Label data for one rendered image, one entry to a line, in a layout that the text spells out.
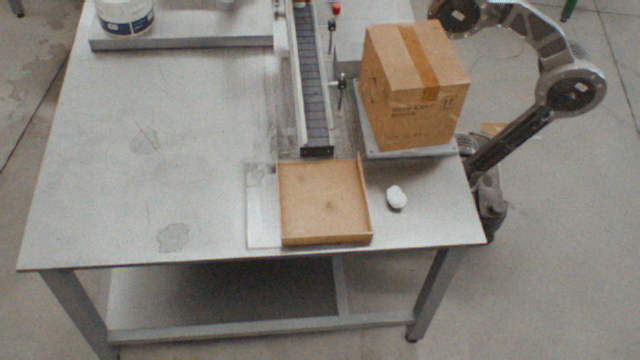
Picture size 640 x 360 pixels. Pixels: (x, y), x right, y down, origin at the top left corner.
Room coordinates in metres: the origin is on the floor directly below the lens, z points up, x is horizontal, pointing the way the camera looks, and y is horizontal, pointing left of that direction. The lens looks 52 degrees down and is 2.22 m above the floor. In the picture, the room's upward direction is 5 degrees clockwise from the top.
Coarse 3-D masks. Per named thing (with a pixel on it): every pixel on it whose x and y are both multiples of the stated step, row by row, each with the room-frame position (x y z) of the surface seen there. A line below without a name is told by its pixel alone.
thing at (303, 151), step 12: (288, 0) 1.92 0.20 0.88; (288, 12) 1.84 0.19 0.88; (312, 12) 1.85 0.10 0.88; (288, 24) 1.77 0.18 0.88; (288, 36) 1.74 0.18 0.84; (300, 120) 1.28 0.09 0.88; (300, 132) 1.23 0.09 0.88; (300, 144) 1.18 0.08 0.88; (300, 156) 1.16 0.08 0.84; (312, 156) 1.17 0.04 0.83
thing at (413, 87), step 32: (384, 32) 1.45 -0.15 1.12; (416, 32) 1.47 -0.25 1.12; (384, 64) 1.30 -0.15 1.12; (416, 64) 1.32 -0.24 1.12; (448, 64) 1.33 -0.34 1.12; (384, 96) 1.24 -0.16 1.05; (416, 96) 1.22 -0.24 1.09; (448, 96) 1.24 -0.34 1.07; (384, 128) 1.20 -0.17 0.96; (416, 128) 1.22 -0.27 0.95; (448, 128) 1.25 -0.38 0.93
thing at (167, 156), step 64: (320, 0) 2.01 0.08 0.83; (384, 0) 2.05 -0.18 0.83; (128, 64) 1.52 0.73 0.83; (192, 64) 1.55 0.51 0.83; (256, 64) 1.58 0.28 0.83; (64, 128) 1.20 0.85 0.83; (128, 128) 1.22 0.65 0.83; (192, 128) 1.24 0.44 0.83; (256, 128) 1.27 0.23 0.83; (64, 192) 0.95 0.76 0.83; (128, 192) 0.97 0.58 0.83; (192, 192) 0.99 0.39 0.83; (256, 192) 1.01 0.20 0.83; (384, 192) 1.05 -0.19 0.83; (448, 192) 1.08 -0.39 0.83; (64, 256) 0.74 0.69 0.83; (128, 256) 0.76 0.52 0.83; (192, 256) 0.77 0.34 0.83; (256, 256) 0.79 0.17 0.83
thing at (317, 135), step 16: (304, 16) 1.82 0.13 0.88; (304, 32) 1.73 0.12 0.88; (304, 48) 1.63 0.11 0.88; (304, 64) 1.55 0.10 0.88; (304, 80) 1.47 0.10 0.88; (320, 80) 1.47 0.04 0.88; (304, 96) 1.39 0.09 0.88; (320, 96) 1.39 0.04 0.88; (304, 112) 1.31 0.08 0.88; (320, 112) 1.32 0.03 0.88; (320, 128) 1.25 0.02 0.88; (304, 144) 1.17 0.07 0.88; (320, 144) 1.18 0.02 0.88
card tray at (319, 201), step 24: (288, 168) 1.11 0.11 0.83; (312, 168) 1.12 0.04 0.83; (336, 168) 1.13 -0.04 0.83; (360, 168) 1.11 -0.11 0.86; (288, 192) 1.02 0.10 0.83; (312, 192) 1.03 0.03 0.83; (336, 192) 1.03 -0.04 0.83; (360, 192) 1.04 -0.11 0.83; (288, 216) 0.93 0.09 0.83; (312, 216) 0.94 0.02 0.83; (336, 216) 0.95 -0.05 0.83; (360, 216) 0.96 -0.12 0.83; (288, 240) 0.84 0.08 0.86; (312, 240) 0.85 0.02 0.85; (336, 240) 0.86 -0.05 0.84; (360, 240) 0.87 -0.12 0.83
